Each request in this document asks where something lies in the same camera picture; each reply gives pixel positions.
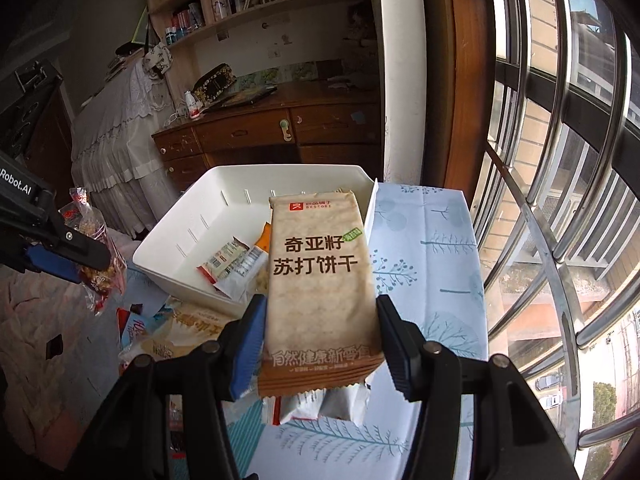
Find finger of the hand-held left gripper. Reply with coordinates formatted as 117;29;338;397
22;245;82;284
30;190;112;272

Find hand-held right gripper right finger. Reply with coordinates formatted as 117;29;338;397
375;294;581;480

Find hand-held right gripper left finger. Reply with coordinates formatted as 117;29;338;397
65;294;268;480

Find clear red dates packet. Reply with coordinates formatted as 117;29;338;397
59;187;128;316

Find cream cracker packet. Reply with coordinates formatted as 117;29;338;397
120;300;241;366

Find small white red sachet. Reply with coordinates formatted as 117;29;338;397
196;237;251;283

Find brown cracker packet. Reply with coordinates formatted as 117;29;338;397
256;188;386;401

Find white plastic bin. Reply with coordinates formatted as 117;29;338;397
132;164;380;318

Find white gold snack bar packet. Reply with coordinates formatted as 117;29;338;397
214;247;271;302

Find white red snack packet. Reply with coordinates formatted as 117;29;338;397
262;392;326;426

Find blue snack packet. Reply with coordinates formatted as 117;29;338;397
116;307;166;356

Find teal striped mat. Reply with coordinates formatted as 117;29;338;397
222;395;281;480

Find tree print tablecloth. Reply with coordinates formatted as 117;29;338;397
115;182;490;480

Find white lace furniture cover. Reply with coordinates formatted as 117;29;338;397
70;52;181;241

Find wooden desk with drawers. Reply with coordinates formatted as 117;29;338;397
151;80;383;196

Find patterned cloth bag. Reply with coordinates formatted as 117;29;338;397
142;42;175;78

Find tree outside window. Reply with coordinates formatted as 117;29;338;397
592;381;619;466

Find black ornate box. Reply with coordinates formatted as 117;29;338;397
192;63;238;103

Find flat book on desk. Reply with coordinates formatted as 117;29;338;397
210;84;278;111

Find metal window grille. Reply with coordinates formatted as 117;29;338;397
470;0;640;480

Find wooden window frame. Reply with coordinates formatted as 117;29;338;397
417;0;496;206

